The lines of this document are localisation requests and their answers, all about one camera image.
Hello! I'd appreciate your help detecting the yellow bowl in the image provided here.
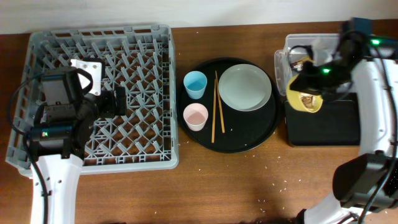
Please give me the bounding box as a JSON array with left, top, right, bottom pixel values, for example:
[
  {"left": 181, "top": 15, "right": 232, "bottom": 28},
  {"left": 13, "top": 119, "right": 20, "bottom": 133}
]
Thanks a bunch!
[{"left": 286, "top": 75, "right": 323, "bottom": 113}]

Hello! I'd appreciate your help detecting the pink cup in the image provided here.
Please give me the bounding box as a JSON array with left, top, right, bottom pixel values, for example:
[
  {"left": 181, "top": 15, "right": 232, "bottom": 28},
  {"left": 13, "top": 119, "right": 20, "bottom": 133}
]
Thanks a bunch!
[{"left": 183, "top": 103, "right": 208, "bottom": 131}]

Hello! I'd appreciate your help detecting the light blue cup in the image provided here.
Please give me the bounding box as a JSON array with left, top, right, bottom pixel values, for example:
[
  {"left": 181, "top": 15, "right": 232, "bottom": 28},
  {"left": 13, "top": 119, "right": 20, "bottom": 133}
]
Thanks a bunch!
[{"left": 183, "top": 71, "right": 207, "bottom": 100}]

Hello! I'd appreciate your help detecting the gold snack wrapper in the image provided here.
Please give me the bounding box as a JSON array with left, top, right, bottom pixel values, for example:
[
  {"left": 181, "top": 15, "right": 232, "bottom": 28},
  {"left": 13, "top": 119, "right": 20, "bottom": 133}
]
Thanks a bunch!
[{"left": 290, "top": 61, "right": 304, "bottom": 73}]

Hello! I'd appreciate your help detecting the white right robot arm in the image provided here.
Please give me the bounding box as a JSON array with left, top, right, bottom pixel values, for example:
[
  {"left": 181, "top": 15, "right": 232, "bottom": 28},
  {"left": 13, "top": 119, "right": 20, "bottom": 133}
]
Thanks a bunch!
[{"left": 286, "top": 17, "right": 397, "bottom": 223}]

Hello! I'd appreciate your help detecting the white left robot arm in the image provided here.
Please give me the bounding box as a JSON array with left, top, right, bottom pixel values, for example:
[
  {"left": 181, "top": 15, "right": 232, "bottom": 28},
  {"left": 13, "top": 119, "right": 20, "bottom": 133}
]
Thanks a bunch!
[{"left": 11, "top": 62, "right": 126, "bottom": 223}]

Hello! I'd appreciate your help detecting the clear plastic waste bin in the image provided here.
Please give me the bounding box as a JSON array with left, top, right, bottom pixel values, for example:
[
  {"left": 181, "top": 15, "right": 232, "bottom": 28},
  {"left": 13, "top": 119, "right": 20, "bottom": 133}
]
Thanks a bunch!
[{"left": 274, "top": 34, "right": 339, "bottom": 96}]

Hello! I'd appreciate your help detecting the black rectangular waste tray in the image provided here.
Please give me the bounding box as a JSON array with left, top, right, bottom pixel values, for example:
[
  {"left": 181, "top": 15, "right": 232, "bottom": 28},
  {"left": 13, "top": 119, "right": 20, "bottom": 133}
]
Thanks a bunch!
[{"left": 284, "top": 93, "right": 361, "bottom": 147}]

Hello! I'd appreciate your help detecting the grey dishwasher rack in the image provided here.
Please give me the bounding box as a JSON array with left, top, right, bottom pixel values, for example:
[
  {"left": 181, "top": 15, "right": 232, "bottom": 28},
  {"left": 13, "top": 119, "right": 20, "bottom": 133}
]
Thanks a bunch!
[{"left": 22, "top": 25, "right": 179, "bottom": 175}]

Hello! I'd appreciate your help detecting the pale grey plate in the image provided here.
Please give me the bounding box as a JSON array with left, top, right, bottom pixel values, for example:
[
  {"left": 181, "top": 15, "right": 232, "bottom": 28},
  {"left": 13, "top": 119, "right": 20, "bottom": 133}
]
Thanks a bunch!
[{"left": 218, "top": 64, "right": 272, "bottom": 112}]

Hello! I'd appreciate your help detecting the round black tray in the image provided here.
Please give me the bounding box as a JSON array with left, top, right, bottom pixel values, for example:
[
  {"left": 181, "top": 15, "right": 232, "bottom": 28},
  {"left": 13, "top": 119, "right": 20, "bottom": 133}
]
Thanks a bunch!
[{"left": 176, "top": 57, "right": 282, "bottom": 153}]

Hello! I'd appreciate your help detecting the right wooden chopstick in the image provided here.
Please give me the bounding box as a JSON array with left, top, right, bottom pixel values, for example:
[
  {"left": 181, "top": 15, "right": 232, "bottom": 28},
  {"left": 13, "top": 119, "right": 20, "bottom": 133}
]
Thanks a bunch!
[{"left": 215, "top": 71, "right": 225, "bottom": 134}]

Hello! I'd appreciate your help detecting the wooden chopstick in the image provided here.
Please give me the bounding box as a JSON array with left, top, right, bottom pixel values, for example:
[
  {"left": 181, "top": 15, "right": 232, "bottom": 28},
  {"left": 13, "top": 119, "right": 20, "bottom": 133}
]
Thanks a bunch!
[
  {"left": 215, "top": 71, "right": 225, "bottom": 134},
  {"left": 211, "top": 79, "right": 216, "bottom": 143}
]

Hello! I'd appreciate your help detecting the left wooden chopstick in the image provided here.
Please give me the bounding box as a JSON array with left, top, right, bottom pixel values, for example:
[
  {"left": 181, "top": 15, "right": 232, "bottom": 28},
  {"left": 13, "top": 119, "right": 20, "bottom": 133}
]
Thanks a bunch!
[{"left": 211, "top": 79, "right": 216, "bottom": 143}]

